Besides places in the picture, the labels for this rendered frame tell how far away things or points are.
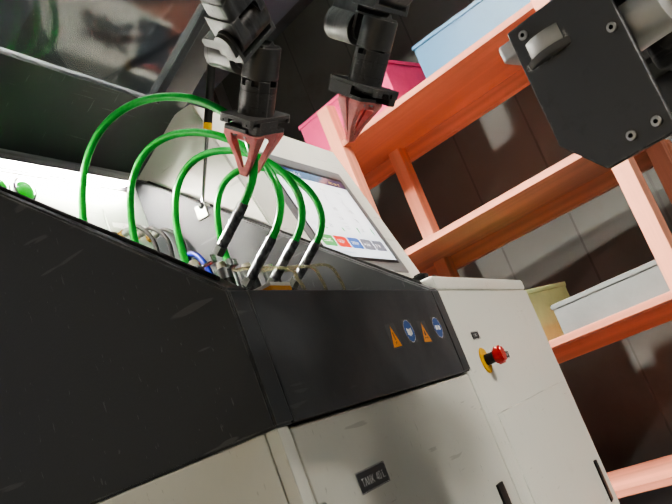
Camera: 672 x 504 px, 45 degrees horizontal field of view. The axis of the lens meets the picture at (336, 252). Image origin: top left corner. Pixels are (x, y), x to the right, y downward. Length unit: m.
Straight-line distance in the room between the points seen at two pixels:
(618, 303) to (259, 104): 2.00
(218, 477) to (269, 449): 0.07
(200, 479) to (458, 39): 2.65
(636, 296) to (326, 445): 2.16
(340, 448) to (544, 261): 3.02
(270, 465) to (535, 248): 3.15
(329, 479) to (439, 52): 2.63
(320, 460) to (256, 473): 0.08
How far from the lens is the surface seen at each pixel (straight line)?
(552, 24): 0.79
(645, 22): 0.76
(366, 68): 1.34
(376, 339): 1.19
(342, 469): 0.98
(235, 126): 1.29
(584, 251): 3.83
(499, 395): 1.62
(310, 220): 1.87
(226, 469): 0.93
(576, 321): 3.11
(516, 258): 4.01
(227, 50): 1.23
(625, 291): 3.03
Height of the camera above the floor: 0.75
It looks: 13 degrees up
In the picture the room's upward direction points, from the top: 21 degrees counter-clockwise
